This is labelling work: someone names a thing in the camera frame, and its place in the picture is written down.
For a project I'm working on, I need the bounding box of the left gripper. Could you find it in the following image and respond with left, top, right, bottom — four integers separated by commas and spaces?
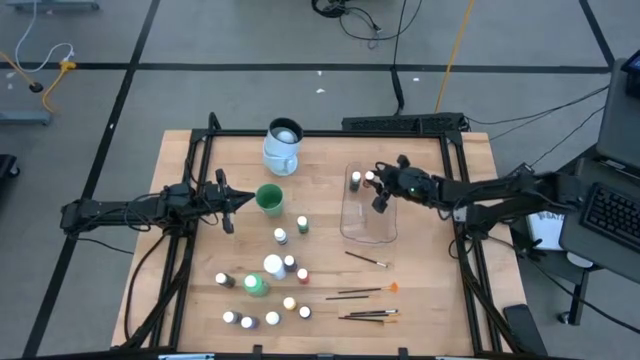
199, 168, 257, 235

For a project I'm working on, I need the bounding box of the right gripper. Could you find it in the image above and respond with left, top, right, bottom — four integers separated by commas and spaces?
370, 155, 439, 214

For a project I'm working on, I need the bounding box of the black paintbrush silver ferrule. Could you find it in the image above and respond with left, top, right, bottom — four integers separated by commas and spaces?
344, 250, 390, 269

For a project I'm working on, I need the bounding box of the large white paint bottle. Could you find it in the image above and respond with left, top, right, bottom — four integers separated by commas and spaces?
262, 253, 287, 281

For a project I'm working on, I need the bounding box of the large green paint bottle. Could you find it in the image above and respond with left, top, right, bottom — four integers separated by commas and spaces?
242, 272, 271, 298

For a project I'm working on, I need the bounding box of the green plastic cup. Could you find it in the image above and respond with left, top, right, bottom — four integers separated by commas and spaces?
254, 182, 286, 218

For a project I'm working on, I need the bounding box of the clear plastic bin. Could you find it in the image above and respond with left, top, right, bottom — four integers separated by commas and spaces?
339, 160, 400, 246

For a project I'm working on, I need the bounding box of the black power strip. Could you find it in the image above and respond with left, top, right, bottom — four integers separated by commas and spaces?
341, 111, 470, 134

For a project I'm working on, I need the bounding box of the white mug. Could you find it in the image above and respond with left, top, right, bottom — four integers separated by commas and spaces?
261, 117, 305, 177

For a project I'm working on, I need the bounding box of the black power adapter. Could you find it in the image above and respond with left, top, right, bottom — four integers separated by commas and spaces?
507, 160, 535, 177

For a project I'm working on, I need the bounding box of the white printed box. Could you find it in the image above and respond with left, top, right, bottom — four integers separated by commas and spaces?
525, 209, 569, 252

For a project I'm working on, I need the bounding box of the black flat tablet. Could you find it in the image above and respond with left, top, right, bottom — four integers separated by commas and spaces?
501, 302, 550, 357

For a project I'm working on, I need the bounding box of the black desk stand leg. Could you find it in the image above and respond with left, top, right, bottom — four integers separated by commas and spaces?
555, 267, 592, 327

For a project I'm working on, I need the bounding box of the grey table foot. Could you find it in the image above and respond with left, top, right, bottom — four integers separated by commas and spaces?
5, 0, 101, 13
0, 110, 53, 127

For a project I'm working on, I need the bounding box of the black caster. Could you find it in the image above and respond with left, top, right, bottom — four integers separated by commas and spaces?
0, 153, 22, 180

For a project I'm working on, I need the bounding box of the grey desk surface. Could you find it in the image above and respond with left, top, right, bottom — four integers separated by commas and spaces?
595, 56, 640, 171

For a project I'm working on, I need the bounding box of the black hanging cable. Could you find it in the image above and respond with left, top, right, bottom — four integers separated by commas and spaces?
391, 0, 407, 116

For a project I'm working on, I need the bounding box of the yellow hanging cable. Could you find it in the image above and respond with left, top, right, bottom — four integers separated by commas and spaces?
433, 0, 477, 114

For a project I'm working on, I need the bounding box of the black cable bundle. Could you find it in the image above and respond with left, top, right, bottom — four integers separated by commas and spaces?
310, 0, 425, 50

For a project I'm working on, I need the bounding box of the yellow floor cable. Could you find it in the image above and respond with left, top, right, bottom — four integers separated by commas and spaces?
0, 51, 78, 114

